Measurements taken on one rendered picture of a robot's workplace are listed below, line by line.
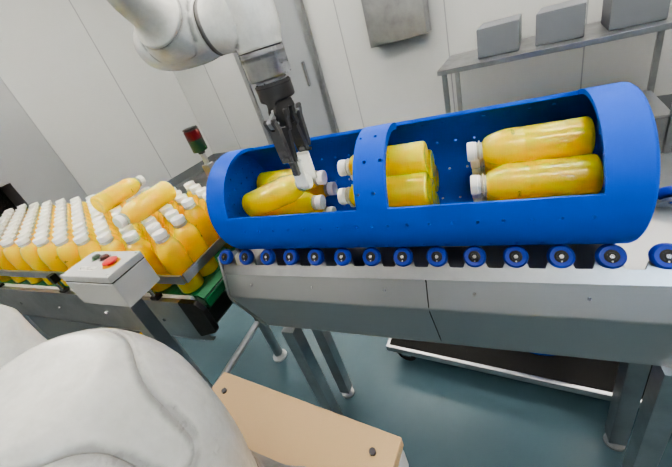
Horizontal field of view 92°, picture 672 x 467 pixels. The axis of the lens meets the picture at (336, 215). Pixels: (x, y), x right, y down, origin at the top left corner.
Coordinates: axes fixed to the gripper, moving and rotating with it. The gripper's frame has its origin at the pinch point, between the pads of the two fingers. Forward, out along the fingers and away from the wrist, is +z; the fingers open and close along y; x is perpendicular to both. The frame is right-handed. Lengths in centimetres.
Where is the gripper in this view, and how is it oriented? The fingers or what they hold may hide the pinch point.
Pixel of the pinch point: (303, 170)
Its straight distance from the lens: 77.1
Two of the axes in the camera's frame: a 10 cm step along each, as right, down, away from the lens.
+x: -9.0, 0.5, 4.2
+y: 3.3, -5.5, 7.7
